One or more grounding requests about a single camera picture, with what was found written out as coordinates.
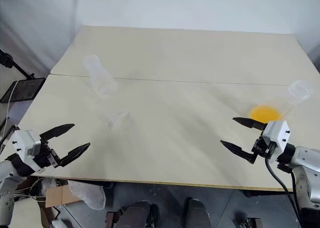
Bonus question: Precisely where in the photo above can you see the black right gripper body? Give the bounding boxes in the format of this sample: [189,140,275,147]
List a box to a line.
[251,130,276,160]

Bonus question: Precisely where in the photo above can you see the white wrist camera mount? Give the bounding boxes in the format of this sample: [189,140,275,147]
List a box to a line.
[262,120,292,159]
[11,129,42,172]

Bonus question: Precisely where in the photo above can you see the dark rounded shape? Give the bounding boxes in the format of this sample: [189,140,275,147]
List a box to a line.
[119,200,160,228]
[184,197,212,228]

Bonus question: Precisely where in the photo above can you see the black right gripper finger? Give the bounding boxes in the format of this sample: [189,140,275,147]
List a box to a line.
[220,139,259,165]
[232,116,268,131]

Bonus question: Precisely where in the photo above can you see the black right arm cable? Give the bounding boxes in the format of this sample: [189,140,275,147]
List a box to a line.
[264,154,302,228]

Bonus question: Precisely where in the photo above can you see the white cable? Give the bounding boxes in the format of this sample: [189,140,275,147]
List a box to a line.
[4,80,19,130]

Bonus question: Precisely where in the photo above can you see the tall clear empty plastic bottle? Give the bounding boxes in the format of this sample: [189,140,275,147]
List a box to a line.
[82,54,119,97]

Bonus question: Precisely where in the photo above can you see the brown cardboard box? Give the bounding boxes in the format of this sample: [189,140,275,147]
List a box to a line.
[45,184,83,208]

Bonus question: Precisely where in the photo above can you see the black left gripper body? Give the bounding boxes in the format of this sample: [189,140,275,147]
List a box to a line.
[33,137,61,168]

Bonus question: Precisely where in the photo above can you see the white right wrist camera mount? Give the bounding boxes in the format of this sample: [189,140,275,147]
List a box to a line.
[262,120,292,159]

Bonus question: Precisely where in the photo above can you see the thin white wires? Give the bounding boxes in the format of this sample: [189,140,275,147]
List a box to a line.
[13,176,50,203]

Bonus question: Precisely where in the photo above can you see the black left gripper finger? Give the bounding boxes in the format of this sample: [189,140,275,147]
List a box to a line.
[52,142,92,169]
[39,123,76,141]

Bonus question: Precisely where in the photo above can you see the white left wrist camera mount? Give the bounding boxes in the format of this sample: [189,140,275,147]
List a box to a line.
[11,129,42,172]

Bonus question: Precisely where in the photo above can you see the clear plastic bag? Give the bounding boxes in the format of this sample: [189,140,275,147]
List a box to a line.
[67,179,107,211]

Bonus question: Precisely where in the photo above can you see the black table frame bar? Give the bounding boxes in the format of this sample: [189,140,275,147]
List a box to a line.
[244,187,294,198]

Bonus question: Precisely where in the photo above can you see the glass with orange juice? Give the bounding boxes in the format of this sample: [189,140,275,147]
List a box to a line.
[248,79,315,123]

